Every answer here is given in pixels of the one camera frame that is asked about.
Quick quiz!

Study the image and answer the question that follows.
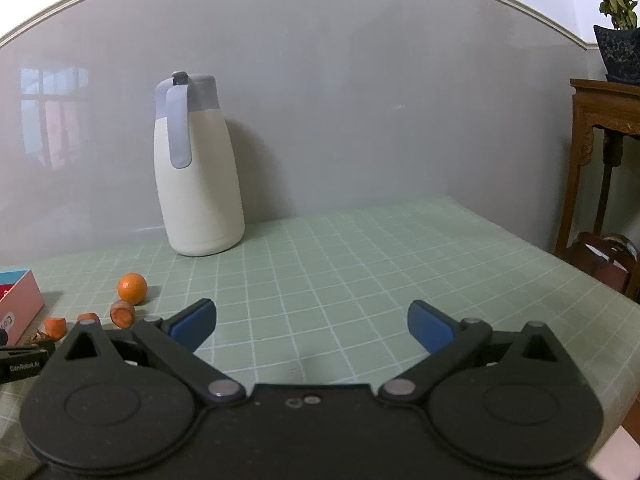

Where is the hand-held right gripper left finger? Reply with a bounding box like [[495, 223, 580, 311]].
[[42, 298, 247, 403]]

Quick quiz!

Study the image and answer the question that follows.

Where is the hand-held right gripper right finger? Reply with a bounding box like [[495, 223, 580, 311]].
[[378, 300, 583, 403]]

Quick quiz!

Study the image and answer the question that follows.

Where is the colourful cardboard box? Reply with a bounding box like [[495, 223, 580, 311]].
[[0, 269, 46, 347]]

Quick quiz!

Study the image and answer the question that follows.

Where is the orange mandarin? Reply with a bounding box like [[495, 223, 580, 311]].
[[117, 273, 149, 305]]

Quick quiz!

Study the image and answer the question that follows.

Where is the carrot piece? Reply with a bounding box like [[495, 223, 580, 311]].
[[110, 301, 137, 329]]

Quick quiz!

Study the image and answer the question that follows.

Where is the green checked tablecloth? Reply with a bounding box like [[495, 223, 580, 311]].
[[0, 195, 640, 461]]

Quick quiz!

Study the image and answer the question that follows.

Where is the white thermos jug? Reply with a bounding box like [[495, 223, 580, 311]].
[[153, 71, 246, 257]]

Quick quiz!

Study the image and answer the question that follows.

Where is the dark red wooden seat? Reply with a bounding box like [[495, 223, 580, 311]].
[[567, 231, 640, 303]]

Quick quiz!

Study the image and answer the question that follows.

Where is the carved wooden side table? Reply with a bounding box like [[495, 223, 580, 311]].
[[554, 78, 640, 261]]

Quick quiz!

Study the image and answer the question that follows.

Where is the potted plant dark blue pot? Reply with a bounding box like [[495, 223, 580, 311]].
[[592, 0, 640, 85]]

